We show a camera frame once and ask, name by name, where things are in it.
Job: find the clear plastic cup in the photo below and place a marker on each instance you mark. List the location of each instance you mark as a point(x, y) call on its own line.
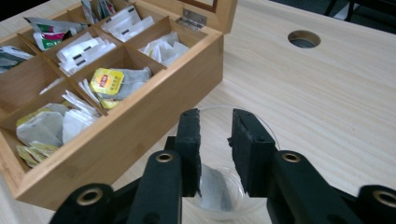
point(218, 215)

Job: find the wooden tea box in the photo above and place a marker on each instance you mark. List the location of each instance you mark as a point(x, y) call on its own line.
point(124, 137)

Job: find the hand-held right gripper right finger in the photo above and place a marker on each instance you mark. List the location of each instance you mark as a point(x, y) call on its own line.
point(252, 155)

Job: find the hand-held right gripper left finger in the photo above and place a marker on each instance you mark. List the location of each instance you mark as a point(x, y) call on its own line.
point(186, 146)

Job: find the assortment of tea bags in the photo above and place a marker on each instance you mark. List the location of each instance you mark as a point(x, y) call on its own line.
point(81, 53)

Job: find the grey paper tea bag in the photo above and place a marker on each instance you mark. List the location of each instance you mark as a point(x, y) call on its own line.
point(214, 189)

